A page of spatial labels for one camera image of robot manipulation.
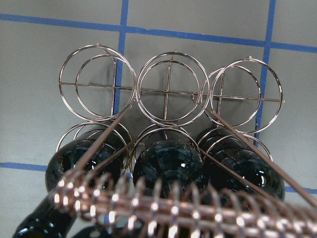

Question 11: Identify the dark wine bottle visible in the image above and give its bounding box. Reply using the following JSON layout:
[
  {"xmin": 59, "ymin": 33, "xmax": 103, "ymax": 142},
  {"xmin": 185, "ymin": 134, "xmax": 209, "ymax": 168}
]
[
  {"xmin": 13, "ymin": 127, "xmax": 132, "ymax": 238},
  {"xmin": 132, "ymin": 139, "xmax": 208, "ymax": 198},
  {"xmin": 196, "ymin": 127, "xmax": 285, "ymax": 200}
]

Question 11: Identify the copper wire bottle basket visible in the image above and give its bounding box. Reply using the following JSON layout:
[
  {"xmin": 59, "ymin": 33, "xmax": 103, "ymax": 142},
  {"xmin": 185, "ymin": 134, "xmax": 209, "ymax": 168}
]
[{"xmin": 51, "ymin": 52, "xmax": 317, "ymax": 238}]

